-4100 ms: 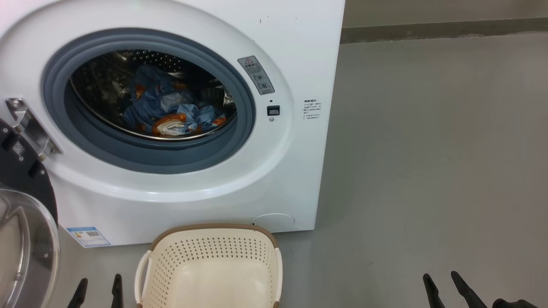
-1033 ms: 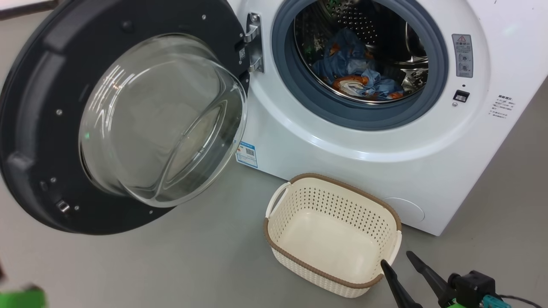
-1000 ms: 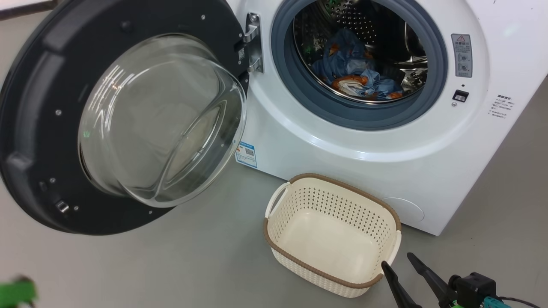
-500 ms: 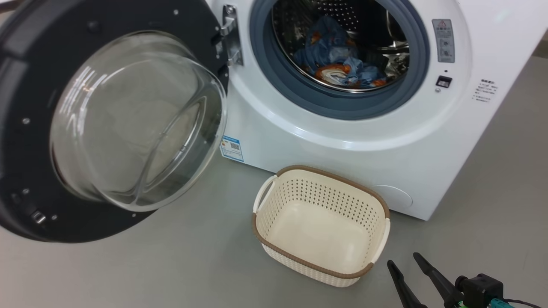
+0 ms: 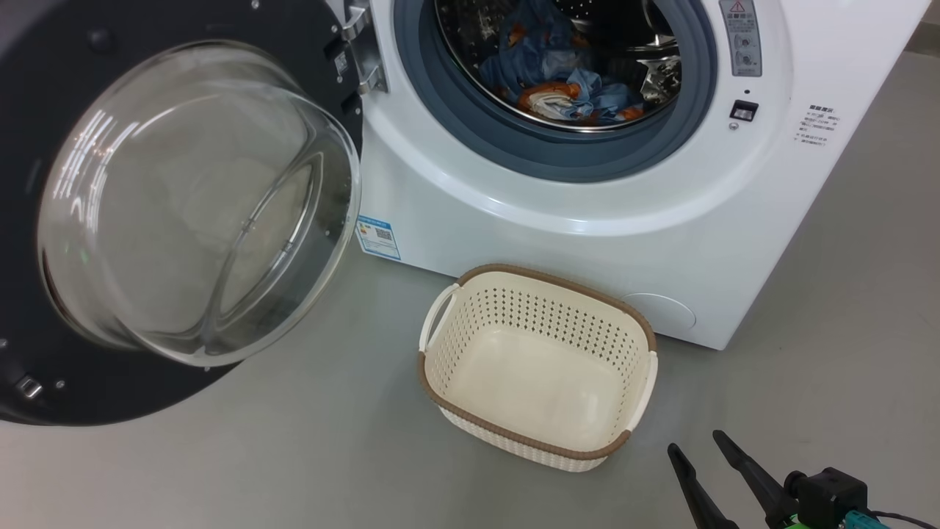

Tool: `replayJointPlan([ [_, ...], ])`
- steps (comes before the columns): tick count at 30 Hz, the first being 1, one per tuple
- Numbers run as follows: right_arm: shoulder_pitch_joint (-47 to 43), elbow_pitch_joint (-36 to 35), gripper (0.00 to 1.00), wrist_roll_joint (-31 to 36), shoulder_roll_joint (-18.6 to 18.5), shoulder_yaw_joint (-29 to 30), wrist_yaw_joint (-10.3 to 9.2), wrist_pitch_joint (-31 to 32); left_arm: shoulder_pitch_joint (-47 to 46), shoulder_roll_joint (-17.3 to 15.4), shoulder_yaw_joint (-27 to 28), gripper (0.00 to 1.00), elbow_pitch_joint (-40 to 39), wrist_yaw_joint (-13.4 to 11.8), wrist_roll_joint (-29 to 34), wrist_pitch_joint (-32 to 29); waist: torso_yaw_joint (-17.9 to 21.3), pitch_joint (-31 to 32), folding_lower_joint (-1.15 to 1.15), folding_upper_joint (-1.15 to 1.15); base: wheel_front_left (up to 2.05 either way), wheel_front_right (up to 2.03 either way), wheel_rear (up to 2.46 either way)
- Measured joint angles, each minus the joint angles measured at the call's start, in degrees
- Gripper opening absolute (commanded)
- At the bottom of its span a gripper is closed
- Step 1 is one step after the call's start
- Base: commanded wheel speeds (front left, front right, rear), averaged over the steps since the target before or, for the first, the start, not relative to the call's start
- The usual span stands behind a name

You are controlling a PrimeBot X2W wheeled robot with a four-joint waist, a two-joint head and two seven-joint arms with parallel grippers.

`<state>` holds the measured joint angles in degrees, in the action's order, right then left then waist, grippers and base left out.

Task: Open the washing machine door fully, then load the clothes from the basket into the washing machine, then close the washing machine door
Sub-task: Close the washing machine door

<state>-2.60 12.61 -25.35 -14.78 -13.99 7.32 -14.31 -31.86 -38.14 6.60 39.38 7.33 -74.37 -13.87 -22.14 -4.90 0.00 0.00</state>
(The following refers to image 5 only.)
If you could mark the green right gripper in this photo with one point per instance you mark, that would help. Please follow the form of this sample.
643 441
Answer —
794 524

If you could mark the blue cartoon print garment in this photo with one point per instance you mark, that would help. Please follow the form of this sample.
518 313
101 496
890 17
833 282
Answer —
602 99
529 51

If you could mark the black round glass washer door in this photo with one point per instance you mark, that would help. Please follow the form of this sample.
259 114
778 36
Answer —
183 220

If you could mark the white front-load washing machine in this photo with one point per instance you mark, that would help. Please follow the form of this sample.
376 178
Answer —
587 213

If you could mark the cream perforated plastic laundry basket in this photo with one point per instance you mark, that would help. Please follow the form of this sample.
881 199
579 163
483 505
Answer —
543 367

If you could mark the blue energy label sticker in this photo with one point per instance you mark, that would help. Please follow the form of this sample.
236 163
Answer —
378 236

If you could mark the grey warning sticker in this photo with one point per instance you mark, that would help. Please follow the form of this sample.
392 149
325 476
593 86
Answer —
742 44

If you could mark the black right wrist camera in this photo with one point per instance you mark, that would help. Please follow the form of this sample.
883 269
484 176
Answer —
830 494

